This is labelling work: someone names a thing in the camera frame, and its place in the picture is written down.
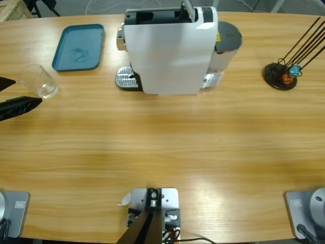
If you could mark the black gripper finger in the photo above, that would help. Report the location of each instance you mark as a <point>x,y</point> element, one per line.
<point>5,82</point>
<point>20,106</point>

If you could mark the clear drinking glass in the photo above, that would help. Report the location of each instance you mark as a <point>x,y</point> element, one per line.
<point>38,80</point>

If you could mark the grey translucent machine lever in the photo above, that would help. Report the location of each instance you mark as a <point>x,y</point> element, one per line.
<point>190,11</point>

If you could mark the white capsule coffee machine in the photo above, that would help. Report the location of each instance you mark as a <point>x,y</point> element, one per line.
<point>172,56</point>

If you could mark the orange coffee capsule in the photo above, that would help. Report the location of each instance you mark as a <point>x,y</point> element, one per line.
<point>287,78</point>

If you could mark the blue coffee capsule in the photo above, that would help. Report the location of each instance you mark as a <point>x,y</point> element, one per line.
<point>294,71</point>

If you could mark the wooden crate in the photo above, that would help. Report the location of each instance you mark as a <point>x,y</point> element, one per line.
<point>10,10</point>

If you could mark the black stand legs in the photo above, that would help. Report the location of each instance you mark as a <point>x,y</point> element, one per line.
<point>50,6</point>

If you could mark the teal plastic tray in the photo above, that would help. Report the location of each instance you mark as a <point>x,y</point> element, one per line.
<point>83,38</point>

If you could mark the metal drip tray grille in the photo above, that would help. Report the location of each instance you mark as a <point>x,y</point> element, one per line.
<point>124,77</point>

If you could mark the white paper tag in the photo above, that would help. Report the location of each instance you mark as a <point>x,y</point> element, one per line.
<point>126,199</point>

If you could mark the clear water tank dark lid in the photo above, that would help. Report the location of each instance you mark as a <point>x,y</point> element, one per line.
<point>228,35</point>

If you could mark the black capsule holder with rods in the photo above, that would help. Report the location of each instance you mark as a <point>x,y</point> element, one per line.
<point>273,73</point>

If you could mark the grey base plate with disc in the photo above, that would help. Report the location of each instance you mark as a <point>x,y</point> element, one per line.
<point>15,213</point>
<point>304,211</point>

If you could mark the white mount block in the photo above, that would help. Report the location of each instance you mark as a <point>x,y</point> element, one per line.
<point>170,198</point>

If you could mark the dark mount post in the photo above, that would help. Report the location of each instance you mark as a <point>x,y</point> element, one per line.
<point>147,228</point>

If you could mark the light grey frame leg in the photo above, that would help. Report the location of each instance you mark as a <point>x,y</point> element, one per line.
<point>278,5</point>

